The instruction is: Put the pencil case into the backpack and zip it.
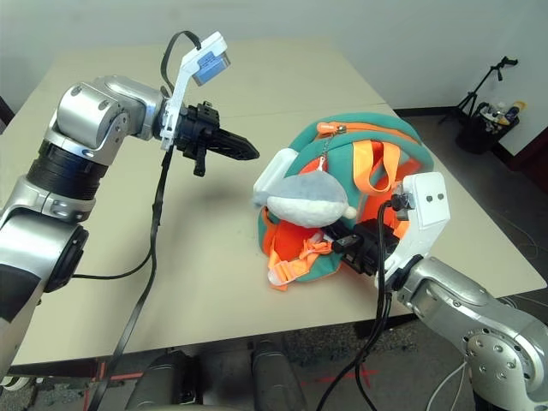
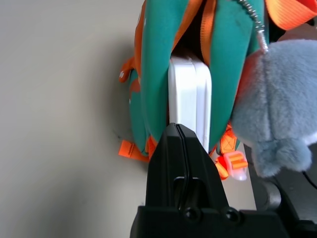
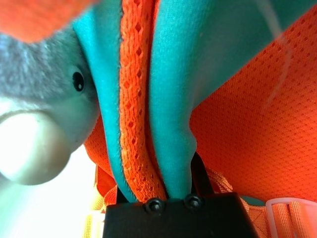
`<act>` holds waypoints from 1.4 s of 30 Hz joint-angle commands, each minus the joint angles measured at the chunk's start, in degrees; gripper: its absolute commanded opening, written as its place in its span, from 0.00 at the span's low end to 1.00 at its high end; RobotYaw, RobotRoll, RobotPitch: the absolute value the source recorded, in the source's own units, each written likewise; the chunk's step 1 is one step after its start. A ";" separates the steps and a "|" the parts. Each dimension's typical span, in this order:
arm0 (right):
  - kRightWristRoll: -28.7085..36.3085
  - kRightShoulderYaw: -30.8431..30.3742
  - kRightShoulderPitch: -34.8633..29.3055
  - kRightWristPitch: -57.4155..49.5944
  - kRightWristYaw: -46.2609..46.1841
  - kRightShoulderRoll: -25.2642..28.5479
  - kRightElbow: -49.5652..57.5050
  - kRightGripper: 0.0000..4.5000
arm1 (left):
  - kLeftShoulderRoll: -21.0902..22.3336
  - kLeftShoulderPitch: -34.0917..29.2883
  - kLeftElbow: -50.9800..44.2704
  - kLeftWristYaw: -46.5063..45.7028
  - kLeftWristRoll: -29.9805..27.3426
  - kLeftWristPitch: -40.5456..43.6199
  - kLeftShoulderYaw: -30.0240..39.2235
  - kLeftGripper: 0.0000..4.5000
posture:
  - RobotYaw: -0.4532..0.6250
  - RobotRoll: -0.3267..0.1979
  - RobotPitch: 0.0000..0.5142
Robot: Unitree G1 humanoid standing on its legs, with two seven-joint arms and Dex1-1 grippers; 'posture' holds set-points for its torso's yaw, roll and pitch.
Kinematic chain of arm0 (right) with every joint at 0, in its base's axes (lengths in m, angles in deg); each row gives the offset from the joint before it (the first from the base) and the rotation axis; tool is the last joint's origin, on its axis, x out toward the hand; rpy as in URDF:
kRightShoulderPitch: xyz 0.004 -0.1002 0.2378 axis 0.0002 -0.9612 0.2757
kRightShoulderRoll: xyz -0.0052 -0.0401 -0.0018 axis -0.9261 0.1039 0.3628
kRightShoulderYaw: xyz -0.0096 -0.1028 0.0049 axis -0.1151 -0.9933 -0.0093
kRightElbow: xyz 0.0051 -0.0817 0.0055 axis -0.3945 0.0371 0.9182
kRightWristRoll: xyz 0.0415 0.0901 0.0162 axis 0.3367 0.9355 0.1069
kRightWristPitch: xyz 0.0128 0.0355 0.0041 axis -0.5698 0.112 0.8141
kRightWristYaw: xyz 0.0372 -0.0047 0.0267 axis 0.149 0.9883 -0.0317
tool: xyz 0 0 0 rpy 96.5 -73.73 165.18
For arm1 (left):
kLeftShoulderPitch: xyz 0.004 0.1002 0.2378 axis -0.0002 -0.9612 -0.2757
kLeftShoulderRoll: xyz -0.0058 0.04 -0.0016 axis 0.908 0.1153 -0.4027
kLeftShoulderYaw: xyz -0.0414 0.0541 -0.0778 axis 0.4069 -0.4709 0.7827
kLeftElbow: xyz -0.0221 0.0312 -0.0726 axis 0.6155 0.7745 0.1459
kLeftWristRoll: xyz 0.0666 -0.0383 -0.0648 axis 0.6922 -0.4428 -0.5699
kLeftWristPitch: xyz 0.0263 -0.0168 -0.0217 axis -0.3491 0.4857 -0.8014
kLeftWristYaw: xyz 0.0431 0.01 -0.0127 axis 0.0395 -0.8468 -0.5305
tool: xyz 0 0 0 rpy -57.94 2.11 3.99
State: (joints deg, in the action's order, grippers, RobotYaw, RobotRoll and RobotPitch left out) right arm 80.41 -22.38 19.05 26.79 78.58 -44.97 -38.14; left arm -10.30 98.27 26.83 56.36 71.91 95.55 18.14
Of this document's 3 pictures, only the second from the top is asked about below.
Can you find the white plastic pencil case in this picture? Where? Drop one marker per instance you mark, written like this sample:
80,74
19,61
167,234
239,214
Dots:
188,99

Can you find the grey white plush toy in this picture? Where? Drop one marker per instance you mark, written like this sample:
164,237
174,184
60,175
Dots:
277,111

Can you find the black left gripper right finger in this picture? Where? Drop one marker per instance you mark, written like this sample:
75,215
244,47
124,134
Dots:
203,178

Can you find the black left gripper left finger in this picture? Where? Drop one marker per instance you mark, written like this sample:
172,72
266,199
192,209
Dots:
166,173

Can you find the teal and orange backpack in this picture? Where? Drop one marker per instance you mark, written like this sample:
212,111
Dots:
153,86

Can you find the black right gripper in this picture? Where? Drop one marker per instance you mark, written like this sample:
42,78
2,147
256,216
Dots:
284,196

